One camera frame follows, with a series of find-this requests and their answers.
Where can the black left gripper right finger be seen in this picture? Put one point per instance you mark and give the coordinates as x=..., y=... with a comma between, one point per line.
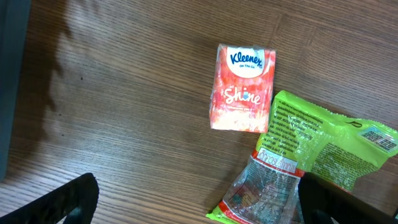
x=324, y=202

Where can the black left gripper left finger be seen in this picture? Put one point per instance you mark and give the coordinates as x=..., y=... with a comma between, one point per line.
x=74, y=202

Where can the green candy bag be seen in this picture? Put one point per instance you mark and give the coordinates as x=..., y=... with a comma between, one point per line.
x=302, y=137

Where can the small red white box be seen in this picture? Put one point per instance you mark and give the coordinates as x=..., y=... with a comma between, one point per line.
x=243, y=87

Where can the grey plastic mesh basket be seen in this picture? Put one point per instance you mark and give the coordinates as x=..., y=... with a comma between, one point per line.
x=14, y=22

